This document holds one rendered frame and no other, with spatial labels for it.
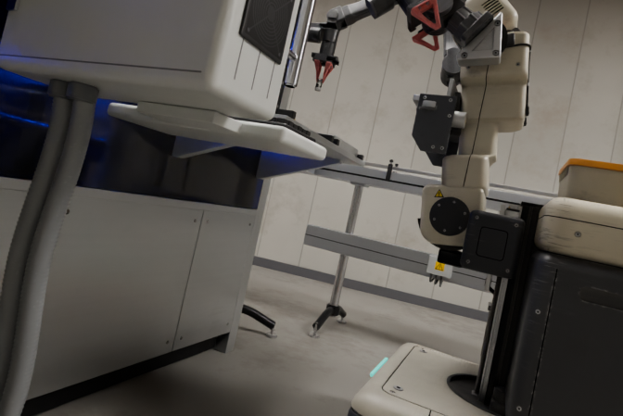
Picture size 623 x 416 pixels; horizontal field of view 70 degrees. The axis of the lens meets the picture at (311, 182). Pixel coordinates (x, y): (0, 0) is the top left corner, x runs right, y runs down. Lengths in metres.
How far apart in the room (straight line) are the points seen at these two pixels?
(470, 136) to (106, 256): 1.04
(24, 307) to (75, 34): 0.46
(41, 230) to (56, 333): 0.46
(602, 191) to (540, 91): 3.17
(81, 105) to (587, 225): 1.01
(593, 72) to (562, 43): 0.37
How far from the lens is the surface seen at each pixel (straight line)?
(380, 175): 2.46
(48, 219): 0.87
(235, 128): 0.81
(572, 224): 1.08
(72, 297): 1.28
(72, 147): 0.86
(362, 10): 1.79
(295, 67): 0.81
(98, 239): 1.27
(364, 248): 2.48
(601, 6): 4.80
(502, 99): 1.32
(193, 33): 0.65
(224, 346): 1.97
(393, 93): 4.15
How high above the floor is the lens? 0.69
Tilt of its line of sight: 2 degrees up
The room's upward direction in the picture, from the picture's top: 12 degrees clockwise
